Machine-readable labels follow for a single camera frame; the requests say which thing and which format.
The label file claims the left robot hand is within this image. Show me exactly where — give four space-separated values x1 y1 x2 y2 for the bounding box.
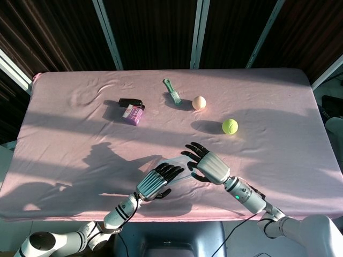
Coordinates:
135 163 185 201

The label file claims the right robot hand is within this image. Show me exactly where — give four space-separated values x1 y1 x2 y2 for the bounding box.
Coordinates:
181 141 232 185

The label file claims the clear blue plastic container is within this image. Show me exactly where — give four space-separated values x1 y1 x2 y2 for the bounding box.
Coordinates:
156 156 198 179

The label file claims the purple carton box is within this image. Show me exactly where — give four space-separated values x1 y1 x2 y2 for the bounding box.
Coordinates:
122 104 145 125

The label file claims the yellow-green tennis ball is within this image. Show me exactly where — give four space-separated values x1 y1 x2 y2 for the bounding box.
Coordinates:
221 118 239 135

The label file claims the grey-blue robot torso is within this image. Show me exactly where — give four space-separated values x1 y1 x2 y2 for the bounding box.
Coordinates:
114 221 228 257

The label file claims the peach ball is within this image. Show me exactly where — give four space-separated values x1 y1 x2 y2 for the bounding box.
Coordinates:
192 95 207 111

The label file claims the pink tablecloth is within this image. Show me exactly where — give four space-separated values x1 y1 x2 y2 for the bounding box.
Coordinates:
0 68 343 223

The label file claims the green brush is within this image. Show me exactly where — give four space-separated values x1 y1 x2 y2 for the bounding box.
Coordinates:
162 78 183 105

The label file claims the black stapler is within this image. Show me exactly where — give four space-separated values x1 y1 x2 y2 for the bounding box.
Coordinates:
118 98 146 111

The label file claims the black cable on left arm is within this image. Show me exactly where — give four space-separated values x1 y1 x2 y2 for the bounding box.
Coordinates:
103 194 143 257

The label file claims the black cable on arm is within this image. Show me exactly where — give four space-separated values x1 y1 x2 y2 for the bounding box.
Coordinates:
213 213 259 257
103 194 143 257

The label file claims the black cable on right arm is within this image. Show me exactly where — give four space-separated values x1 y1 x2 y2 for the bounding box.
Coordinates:
213 213 259 257

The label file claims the white frame post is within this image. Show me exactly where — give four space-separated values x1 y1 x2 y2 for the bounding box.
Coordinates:
189 0 211 70
310 55 343 90
245 0 286 69
91 0 124 71
0 49 33 95

